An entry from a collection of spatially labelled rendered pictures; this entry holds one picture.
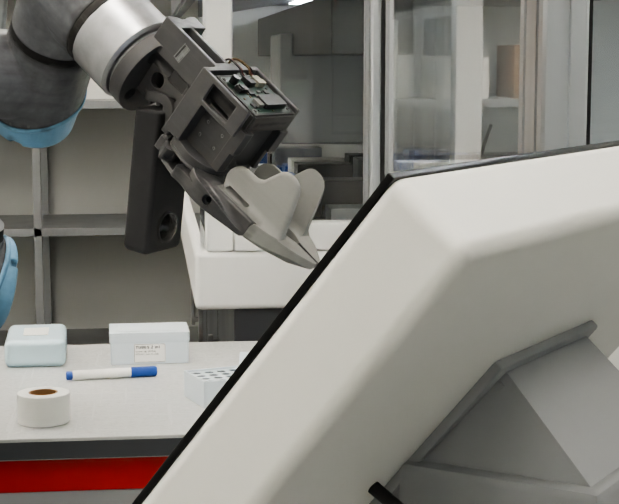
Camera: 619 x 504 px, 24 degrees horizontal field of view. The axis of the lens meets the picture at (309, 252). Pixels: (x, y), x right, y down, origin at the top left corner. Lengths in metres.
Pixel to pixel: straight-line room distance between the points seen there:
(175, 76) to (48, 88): 0.14
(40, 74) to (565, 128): 0.44
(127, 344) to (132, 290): 3.68
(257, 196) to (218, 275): 1.52
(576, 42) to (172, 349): 1.24
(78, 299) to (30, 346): 3.69
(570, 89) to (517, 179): 0.57
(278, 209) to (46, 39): 0.25
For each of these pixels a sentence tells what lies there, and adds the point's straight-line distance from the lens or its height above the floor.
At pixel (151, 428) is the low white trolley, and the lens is 1.95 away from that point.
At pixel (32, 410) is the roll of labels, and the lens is 1.97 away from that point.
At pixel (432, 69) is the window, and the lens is 1.80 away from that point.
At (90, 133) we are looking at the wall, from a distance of 5.95.
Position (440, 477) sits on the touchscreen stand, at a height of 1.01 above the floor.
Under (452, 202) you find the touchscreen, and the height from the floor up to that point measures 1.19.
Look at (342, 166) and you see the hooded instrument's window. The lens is 2.60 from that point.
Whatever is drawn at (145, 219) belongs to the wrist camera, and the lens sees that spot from 1.13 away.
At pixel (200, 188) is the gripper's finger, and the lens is 1.07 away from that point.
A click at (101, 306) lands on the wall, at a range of 6.03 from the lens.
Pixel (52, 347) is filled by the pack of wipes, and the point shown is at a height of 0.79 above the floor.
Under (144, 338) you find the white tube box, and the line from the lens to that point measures 2.34.
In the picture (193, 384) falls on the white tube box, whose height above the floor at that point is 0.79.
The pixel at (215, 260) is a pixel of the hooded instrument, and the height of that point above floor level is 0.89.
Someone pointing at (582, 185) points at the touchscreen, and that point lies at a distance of 0.74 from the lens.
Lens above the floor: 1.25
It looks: 8 degrees down
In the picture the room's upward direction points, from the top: straight up
